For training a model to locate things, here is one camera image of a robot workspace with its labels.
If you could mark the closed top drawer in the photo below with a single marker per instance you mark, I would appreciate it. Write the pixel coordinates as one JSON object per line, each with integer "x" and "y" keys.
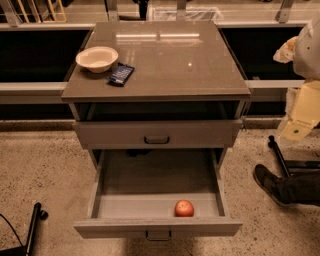
{"x": 157, "y": 134}

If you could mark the blue snack packet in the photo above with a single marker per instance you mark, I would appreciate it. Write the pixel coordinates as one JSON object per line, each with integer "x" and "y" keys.
{"x": 121, "y": 74}

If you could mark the black shoe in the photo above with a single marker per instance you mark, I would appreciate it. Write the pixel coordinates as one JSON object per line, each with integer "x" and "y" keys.
{"x": 268, "y": 182}

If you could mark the dark trouser leg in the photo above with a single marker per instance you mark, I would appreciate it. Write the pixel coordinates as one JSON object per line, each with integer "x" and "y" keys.
{"x": 302, "y": 189}

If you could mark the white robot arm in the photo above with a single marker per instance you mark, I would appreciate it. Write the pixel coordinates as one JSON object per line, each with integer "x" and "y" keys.
{"x": 306, "y": 61}

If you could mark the black stand leg left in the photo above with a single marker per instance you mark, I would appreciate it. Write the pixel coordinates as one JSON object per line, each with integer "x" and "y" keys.
{"x": 26, "y": 249}

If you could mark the grey drawer cabinet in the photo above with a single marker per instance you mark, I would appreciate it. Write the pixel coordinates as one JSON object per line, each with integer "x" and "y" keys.
{"x": 183, "y": 72}

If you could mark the open middle drawer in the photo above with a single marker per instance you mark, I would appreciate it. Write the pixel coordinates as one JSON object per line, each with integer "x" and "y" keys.
{"x": 134, "y": 196}

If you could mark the black chair leg right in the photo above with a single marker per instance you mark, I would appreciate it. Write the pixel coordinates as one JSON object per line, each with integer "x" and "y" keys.
{"x": 292, "y": 167}

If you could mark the white paper bowl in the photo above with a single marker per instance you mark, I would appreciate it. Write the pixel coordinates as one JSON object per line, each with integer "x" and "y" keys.
{"x": 97, "y": 59}

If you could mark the red apple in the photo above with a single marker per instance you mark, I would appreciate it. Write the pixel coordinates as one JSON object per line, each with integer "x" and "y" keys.
{"x": 184, "y": 208}

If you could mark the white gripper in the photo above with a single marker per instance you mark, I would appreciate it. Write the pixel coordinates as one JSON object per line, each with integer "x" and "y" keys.
{"x": 308, "y": 55}

